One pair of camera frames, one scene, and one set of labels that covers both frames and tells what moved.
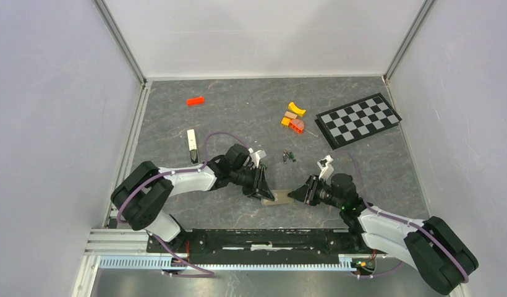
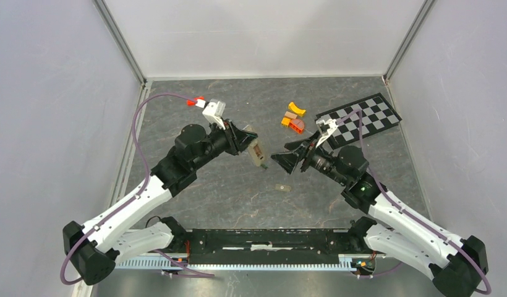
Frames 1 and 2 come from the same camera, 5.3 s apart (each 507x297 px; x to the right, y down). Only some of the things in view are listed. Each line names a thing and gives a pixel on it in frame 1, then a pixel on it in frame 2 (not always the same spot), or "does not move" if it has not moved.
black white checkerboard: (347, 124) does not move
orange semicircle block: (297, 125) does not move
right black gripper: (303, 193) to (288, 160)
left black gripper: (264, 191) to (238, 140)
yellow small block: (285, 122) does not move
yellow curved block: (293, 108) does not move
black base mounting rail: (270, 245) does not move
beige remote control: (281, 197) to (255, 149)
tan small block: (290, 115) does not move
